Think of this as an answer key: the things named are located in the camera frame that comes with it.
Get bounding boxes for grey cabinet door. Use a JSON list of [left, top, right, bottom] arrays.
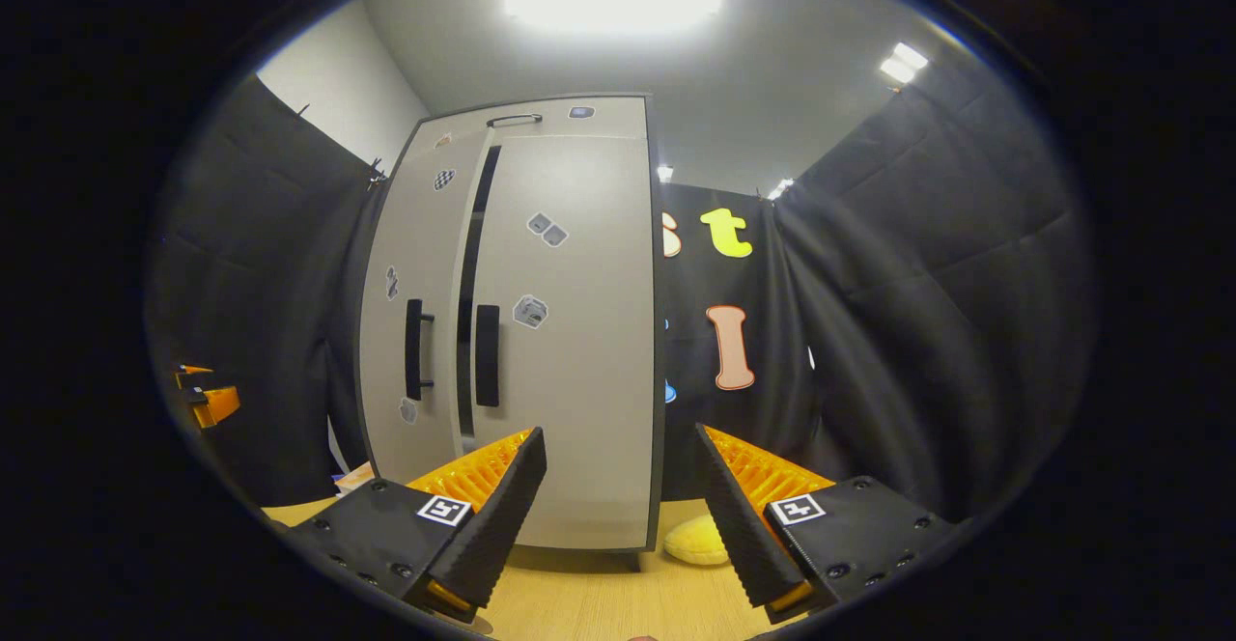
[[454, 134, 662, 553], [359, 129, 493, 483]]

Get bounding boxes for grey cabinet drawer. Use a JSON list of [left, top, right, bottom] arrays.
[[417, 96, 650, 145]]

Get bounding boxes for grey cabinet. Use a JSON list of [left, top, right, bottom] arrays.
[[357, 93, 669, 572]]

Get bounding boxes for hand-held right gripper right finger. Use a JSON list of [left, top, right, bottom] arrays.
[[695, 423, 957, 623]]

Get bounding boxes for black backdrop cloth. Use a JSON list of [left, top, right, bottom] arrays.
[[772, 38, 1097, 526], [154, 76, 387, 507], [659, 182, 822, 502]]

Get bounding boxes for yellow plush toy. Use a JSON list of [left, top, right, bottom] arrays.
[[662, 514, 730, 566]]

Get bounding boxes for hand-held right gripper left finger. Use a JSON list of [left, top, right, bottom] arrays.
[[285, 427, 548, 623]]

